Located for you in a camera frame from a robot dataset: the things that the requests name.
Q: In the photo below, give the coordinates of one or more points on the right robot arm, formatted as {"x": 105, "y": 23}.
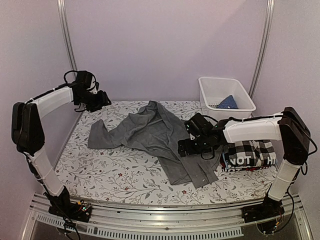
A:
{"x": 286, "y": 126}

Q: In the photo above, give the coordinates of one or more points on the metal corner post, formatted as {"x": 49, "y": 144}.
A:
{"x": 61, "y": 7}
{"x": 270, "y": 4}

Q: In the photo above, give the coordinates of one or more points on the white plastic bin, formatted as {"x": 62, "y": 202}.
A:
{"x": 213, "y": 91}

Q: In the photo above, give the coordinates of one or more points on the blue dotted cloth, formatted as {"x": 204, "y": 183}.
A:
{"x": 228, "y": 103}

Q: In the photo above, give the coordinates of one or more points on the left metal corner post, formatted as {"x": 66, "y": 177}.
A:
{"x": 61, "y": 7}

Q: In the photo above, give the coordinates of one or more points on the aluminium front rail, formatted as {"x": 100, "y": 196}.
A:
{"x": 119, "y": 221}

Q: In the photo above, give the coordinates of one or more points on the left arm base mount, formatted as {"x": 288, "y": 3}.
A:
{"x": 78, "y": 211}

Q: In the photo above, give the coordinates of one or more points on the floral patterned table cloth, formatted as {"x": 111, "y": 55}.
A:
{"x": 130, "y": 176}

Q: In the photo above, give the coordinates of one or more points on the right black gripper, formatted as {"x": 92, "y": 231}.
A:
{"x": 189, "y": 150}

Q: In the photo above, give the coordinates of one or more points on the grey long sleeve shirt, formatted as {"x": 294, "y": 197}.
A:
{"x": 156, "y": 131}

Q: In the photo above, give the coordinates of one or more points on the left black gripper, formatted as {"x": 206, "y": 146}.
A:
{"x": 103, "y": 101}

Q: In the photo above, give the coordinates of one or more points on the right metal corner post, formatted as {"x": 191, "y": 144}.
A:
{"x": 270, "y": 4}

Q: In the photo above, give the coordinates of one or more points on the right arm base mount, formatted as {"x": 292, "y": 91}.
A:
{"x": 269, "y": 208}

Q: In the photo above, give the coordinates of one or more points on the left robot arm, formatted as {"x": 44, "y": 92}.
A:
{"x": 27, "y": 130}

